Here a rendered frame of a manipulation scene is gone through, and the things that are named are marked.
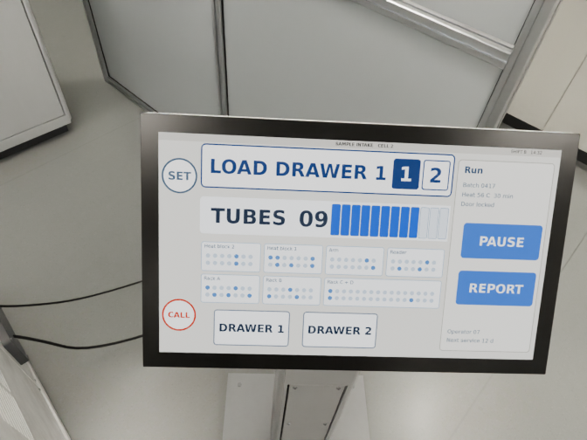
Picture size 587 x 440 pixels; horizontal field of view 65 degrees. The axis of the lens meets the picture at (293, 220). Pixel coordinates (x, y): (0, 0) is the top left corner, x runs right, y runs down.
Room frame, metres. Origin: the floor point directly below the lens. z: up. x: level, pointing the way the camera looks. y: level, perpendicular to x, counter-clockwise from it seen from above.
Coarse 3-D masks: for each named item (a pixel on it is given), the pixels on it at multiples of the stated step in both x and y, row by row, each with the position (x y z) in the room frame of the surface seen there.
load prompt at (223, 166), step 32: (224, 160) 0.39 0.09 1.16; (256, 160) 0.40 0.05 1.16; (288, 160) 0.40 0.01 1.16; (320, 160) 0.41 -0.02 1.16; (352, 160) 0.41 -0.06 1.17; (384, 160) 0.41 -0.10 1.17; (416, 160) 0.42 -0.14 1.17; (448, 160) 0.42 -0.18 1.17; (352, 192) 0.39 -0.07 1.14; (384, 192) 0.39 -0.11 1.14; (416, 192) 0.39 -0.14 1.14; (448, 192) 0.40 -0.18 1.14
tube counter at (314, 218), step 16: (304, 208) 0.37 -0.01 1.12; (320, 208) 0.37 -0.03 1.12; (336, 208) 0.37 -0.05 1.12; (352, 208) 0.37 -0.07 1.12; (368, 208) 0.38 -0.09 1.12; (384, 208) 0.38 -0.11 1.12; (400, 208) 0.38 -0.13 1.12; (416, 208) 0.38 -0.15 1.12; (432, 208) 0.38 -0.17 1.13; (448, 208) 0.39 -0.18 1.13; (304, 224) 0.36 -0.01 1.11; (320, 224) 0.36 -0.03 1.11; (336, 224) 0.36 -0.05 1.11; (352, 224) 0.36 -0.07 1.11; (368, 224) 0.36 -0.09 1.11; (384, 224) 0.37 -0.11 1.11; (400, 224) 0.37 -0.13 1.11; (416, 224) 0.37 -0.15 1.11; (432, 224) 0.37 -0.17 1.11; (448, 224) 0.37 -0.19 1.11; (432, 240) 0.36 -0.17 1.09
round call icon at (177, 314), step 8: (168, 304) 0.28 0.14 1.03; (176, 304) 0.28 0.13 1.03; (184, 304) 0.28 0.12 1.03; (192, 304) 0.28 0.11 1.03; (168, 312) 0.27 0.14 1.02; (176, 312) 0.27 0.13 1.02; (184, 312) 0.27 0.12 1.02; (192, 312) 0.27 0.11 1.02; (168, 320) 0.26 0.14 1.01; (176, 320) 0.26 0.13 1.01; (184, 320) 0.26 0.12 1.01; (192, 320) 0.26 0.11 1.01; (168, 328) 0.26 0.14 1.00; (176, 328) 0.26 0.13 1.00; (184, 328) 0.26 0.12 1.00; (192, 328) 0.26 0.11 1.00
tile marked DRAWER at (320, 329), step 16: (304, 320) 0.28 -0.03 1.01; (320, 320) 0.28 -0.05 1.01; (336, 320) 0.28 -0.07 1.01; (352, 320) 0.28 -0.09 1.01; (368, 320) 0.29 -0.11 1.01; (304, 336) 0.27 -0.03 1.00; (320, 336) 0.27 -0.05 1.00; (336, 336) 0.27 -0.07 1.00; (352, 336) 0.27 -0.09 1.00; (368, 336) 0.27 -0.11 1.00
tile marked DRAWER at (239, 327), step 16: (224, 320) 0.27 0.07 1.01; (240, 320) 0.27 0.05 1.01; (256, 320) 0.27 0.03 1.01; (272, 320) 0.27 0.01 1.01; (288, 320) 0.28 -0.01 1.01; (224, 336) 0.26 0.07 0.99; (240, 336) 0.26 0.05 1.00; (256, 336) 0.26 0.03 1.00; (272, 336) 0.26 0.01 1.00; (288, 336) 0.26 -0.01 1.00
